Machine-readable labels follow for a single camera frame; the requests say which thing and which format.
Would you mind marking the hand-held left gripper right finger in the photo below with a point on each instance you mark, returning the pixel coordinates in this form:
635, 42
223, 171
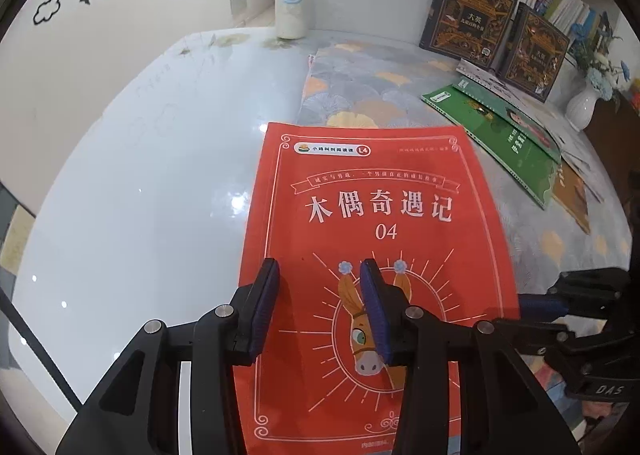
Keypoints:
372, 315

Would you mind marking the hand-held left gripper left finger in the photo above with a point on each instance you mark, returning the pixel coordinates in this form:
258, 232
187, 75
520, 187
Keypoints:
265, 310

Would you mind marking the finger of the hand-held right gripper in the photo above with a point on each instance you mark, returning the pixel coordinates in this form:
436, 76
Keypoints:
542, 307
540, 337

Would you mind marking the mustard brown book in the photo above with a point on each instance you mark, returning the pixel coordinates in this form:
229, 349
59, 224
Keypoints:
570, 195

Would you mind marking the red book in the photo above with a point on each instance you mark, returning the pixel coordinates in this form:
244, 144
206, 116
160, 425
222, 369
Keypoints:
380, 195

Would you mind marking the light green book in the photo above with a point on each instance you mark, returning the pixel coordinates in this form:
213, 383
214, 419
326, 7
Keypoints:
500, 160

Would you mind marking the teal green book robed child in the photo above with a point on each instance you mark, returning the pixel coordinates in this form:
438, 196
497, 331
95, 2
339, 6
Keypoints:
530, 127

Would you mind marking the cream book grey cloud figure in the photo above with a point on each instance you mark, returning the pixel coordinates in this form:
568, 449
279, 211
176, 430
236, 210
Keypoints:
480, 77

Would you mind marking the brown wooden cabinet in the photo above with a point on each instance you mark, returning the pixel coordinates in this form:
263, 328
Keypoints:
620, 145

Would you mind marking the white ribbed vase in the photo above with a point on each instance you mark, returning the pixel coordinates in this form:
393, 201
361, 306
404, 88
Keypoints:
582, 110

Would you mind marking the ginkgo leaf patterned mat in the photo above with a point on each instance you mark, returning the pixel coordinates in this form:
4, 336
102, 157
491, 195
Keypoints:
380, 85

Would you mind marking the blue and white flowers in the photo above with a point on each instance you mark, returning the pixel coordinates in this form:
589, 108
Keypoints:
600, 72

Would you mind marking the dark ornate encyclopedia book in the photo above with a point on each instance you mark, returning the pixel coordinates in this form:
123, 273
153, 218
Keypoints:
465, 15
537, 55

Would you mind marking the white bottle blue lid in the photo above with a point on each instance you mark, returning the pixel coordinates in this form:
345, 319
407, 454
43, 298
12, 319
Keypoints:
292, 10

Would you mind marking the white wall outlet plate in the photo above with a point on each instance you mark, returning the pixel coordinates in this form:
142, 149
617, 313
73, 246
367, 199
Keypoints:
239, 1

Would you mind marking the small cloud wall sticker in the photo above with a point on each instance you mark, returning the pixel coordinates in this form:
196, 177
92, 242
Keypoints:
46, 11

